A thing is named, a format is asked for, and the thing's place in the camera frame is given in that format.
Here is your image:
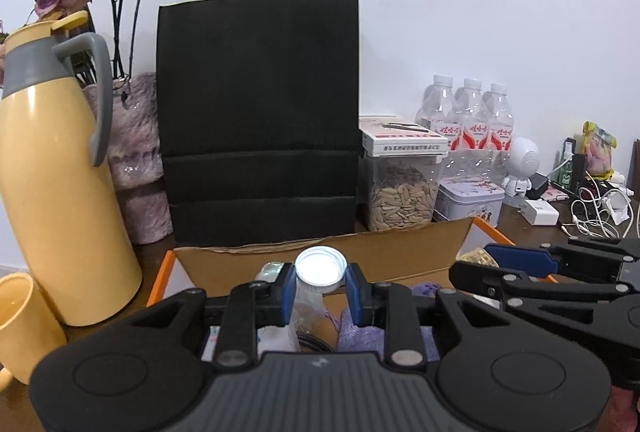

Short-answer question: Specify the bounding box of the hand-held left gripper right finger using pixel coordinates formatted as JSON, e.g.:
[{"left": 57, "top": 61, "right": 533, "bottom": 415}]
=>
[{"left": 345, "top": 263, "right": 526, "bottom": 370}]

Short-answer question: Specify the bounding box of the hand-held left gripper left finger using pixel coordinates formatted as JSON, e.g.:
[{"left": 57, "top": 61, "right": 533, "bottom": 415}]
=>
[{"left": 115, "top": 263, "right": 299, "bottom": 373}]

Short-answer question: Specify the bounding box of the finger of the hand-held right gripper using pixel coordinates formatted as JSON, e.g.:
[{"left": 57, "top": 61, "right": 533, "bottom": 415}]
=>
[
  {"left": 484, "top": 236, "right": 640, "bottom": 285},
  {"left": 448, "top": 261, "right": 640, "bottom": 328}
]

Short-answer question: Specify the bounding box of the white-capped bottle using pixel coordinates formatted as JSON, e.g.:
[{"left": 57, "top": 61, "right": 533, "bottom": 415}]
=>
[{"left": 257, "top": 246, "right": 347, "bottom": 355}]

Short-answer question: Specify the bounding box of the purple knit cloth pouch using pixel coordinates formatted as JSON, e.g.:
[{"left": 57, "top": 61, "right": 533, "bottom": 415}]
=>
[{"left": 322, "top": 281, "right": 442, "bottom": 355}]

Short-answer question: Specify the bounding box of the orange cardboard box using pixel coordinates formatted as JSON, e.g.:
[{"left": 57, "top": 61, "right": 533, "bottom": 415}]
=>
[{"left": 146, "top": 216, "right": 558, "bottom": 313}]

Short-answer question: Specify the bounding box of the white charger adapter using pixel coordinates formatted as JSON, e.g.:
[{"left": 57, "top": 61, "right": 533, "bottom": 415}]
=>
[{"left": 523, "top": 199, "right": 560, "bottom": 227}]

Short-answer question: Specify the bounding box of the black charger adapter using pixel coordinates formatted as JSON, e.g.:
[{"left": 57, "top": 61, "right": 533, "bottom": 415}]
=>
[{"left": 527, "top": 172, "right": 551, "bottom": 201}]

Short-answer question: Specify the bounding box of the printed tin box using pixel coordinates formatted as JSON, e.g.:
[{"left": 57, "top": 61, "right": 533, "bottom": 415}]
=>
[{"left": 434, "top": 175, "right": 506, "bottom": 227}]

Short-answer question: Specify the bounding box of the white robot speaker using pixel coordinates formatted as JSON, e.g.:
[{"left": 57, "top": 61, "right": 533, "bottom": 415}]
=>
[{"left": 501, "top": 137, "right": 541, "bottom": 208}]

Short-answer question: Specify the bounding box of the small green bottle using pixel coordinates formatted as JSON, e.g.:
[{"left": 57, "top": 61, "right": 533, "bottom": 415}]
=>
[{"left": 557, "top": 138, "right": 576, "bottom": 190}]

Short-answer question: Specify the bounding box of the small black box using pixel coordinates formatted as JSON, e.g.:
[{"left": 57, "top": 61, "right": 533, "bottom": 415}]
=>
[{"left": 572, "top": 153, "right": 588, "bottom": 190}]

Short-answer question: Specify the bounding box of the clear seed container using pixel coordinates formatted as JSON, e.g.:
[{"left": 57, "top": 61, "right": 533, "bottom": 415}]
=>
[{"left": 364, "top": 154, "right": 448, "bottom": 232}]

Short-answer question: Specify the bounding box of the yellow snack bag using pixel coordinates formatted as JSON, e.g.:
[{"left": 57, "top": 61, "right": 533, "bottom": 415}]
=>
[{"left": 581, "top": 121, "right": 618, "bottom": 180}]

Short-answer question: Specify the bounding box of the white flat box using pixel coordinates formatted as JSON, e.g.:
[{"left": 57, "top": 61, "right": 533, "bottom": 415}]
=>
[{"left": 360, "top": 114, "right": 449, "bottom": 158}]

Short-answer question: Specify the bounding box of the black paper bag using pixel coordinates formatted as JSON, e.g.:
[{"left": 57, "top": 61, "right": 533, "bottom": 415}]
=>
[{"left": 156, "top": 0, "right": 360, "bottom": 248}]

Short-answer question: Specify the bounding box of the pink fuzzy vase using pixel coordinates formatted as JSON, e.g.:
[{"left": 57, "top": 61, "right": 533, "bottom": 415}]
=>
[{"left": 82, "top": 72, "right": 173, "bottom": 245}]

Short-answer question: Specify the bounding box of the yellow thermos jug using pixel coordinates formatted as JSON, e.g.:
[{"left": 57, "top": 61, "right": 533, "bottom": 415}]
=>
[{"left": 0, "top": 10, "right": 144, "bottom": 327}]

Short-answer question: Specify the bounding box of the yellow mug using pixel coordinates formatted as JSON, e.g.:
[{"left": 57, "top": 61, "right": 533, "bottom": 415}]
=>
[{"left": 0, "top": 272, "right": 68, "bottom": 388}]

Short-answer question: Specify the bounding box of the tangle of white cables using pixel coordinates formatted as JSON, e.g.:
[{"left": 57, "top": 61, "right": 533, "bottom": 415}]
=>
[{"left": 560, "top": 172, "right": 640, "bottom": 238}]

